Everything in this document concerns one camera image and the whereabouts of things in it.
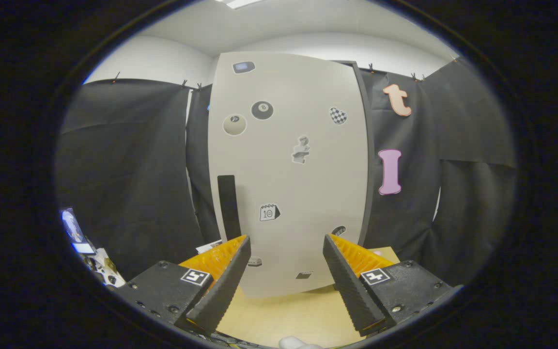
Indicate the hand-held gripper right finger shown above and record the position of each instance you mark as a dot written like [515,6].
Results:
[351,286]

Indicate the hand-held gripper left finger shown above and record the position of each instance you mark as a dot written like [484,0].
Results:
[221,286]

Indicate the white cover book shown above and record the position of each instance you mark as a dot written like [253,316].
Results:
[209,246]

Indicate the black backdrop cloth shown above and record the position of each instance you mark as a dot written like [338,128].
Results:
[129,169]

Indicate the ceiling light panel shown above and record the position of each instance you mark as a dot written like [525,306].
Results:
[240,3]

